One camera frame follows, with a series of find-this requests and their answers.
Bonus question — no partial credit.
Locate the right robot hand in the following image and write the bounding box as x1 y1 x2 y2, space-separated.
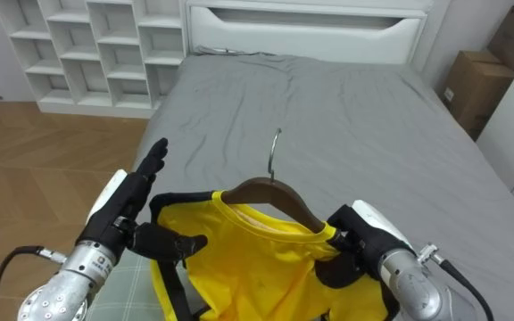
313 199 419 290

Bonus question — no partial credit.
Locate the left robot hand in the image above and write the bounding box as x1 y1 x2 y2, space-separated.
75 136 209 267

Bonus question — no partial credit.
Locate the brown wooden clothes hanger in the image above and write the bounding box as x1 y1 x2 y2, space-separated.
220 128 327 235

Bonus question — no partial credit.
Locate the yellow shirt with black trim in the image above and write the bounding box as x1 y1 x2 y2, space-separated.
148 190 401 321

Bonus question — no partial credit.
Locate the light green checked cloth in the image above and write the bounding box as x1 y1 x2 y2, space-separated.
85 250 209 321

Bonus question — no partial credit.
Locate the grey bed with white headboard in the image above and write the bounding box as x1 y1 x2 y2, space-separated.
86 0 514 321

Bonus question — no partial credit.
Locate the white cubby shelf unit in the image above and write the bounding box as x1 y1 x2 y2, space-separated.
0 0 189 119

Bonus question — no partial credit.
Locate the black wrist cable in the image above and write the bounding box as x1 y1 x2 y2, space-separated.
0 245 68 321
416 243 495 321

